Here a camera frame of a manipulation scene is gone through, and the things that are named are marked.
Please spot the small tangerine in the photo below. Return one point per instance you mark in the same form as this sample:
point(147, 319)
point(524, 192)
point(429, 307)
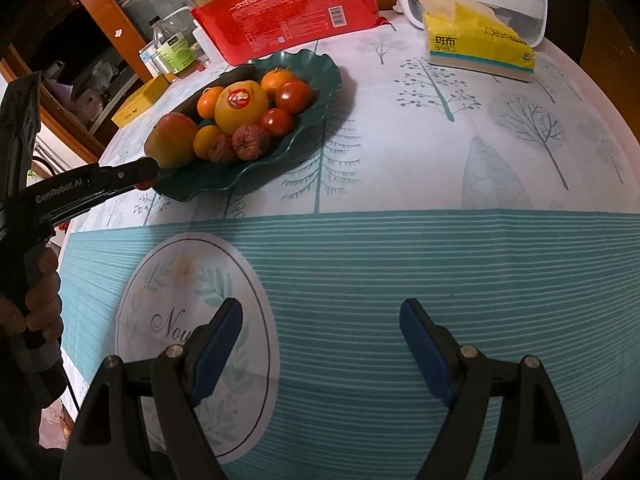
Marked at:
point(210, 104)
point(206, 141)
point(276, 80)

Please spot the dark green wavy plate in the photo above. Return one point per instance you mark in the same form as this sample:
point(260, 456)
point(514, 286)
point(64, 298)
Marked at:
point(300, 150)

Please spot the red paper cup package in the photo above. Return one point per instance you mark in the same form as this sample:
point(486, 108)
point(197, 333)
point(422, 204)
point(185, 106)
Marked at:
point(290, 10)

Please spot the dark brown wrinkled walnut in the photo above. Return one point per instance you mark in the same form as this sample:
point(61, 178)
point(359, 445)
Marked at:
point(222, 150)

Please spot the large red tomato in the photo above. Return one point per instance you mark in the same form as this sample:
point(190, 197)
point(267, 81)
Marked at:
point(294, 96)

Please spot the flat yellow box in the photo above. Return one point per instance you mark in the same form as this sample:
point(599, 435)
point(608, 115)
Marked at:
point(140, 102)

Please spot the red yellow mango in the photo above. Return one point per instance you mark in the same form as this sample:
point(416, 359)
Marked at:
point(172, 140)

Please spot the person's left forearm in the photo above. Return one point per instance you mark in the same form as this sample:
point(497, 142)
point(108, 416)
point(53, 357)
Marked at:
point(22, 390)

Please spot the reddish wrinkled walnut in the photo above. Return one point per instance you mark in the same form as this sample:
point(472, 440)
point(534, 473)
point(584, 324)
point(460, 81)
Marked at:
point(250, 142)

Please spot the wooden glass cabinet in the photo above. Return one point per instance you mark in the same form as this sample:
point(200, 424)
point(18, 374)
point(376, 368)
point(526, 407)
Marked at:
point(100, 20)

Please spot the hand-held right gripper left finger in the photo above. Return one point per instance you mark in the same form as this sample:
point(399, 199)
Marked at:
point(216, 355)

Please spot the yellow tissue pack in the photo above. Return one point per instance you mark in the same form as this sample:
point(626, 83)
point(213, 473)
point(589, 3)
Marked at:
point(480, 45)

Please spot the person's left hand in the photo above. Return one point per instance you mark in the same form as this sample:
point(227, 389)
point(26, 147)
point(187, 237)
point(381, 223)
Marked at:
point(44, 285)

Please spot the tree printed tablecloth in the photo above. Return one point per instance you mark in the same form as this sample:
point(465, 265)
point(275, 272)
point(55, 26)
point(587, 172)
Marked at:
point(425, 260)

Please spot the small red tomato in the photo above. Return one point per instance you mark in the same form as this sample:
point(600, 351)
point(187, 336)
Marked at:
point(275, 121)

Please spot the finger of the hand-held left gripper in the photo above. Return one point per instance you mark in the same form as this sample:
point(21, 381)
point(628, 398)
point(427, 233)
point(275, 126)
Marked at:
point(127, 175)

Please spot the large yellow orange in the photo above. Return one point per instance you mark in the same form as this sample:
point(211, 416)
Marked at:
point(240, 107)

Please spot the clear bottle with green label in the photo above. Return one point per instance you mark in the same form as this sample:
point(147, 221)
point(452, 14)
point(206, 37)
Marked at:
point(172, 50)

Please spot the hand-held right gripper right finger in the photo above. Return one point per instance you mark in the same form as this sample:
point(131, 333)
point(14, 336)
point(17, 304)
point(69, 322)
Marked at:
point(425, 355)

